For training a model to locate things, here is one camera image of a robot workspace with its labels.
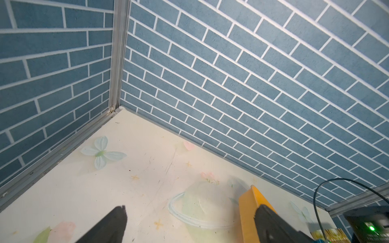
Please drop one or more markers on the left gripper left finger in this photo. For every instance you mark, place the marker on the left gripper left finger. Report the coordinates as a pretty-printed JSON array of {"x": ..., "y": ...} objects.
[{"x": 110, "y": 229}]

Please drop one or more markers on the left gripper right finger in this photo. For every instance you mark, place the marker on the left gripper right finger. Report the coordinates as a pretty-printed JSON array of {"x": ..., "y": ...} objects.
[{"x": 271, "y": 228}]

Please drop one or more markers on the yellow plastic storage tray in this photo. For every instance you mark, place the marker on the yellow plastic storage tray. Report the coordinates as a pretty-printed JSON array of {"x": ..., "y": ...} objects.
[{"x": 249, "y": 202}]

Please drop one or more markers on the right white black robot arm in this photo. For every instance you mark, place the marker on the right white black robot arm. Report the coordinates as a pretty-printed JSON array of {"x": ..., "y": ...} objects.
[{"x": 369, "y": 224}]

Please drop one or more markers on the yellow book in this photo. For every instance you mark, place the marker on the yellow book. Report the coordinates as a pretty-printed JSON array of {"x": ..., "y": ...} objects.
[{"x": 331, "y": 236}]

